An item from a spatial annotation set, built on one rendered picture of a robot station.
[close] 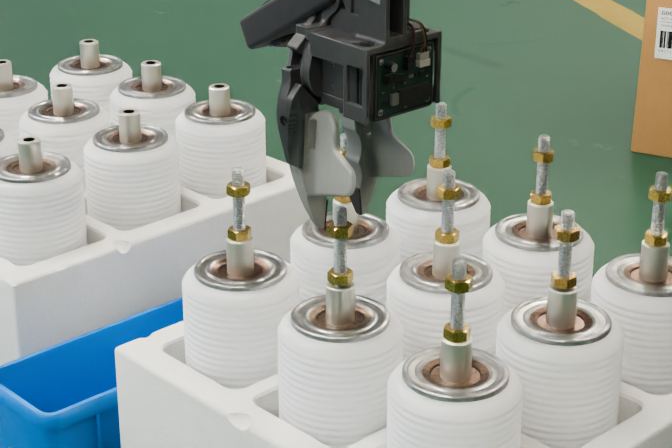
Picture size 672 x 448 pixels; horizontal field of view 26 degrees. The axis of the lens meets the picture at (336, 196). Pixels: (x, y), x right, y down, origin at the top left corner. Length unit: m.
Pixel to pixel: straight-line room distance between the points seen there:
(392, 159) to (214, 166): 0.50
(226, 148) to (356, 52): 0.57
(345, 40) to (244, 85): 1.49
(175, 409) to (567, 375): 0.32
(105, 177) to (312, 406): 0.45
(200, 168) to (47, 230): 0.21
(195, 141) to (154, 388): 0.40
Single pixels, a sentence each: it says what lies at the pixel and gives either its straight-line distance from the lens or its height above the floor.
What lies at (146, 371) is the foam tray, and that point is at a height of 0.18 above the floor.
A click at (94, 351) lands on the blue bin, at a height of 0.10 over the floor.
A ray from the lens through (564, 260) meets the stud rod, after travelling 1.09.
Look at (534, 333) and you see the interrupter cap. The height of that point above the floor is 0.25.
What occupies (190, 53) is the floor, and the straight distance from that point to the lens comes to 2.65.
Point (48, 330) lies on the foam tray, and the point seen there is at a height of 0.12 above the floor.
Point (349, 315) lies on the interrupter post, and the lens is 1.10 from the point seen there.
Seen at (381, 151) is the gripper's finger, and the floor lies 0.39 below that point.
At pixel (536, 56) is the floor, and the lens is 2.64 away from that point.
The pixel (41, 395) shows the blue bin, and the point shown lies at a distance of 1.38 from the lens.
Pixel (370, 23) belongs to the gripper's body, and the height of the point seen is 0.50.
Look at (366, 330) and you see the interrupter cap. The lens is 1.09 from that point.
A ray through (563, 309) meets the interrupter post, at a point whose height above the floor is 0.27.
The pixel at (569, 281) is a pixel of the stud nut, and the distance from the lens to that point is 1.09.
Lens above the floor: 0.76
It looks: 22 degrees down
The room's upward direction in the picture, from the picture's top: straight up
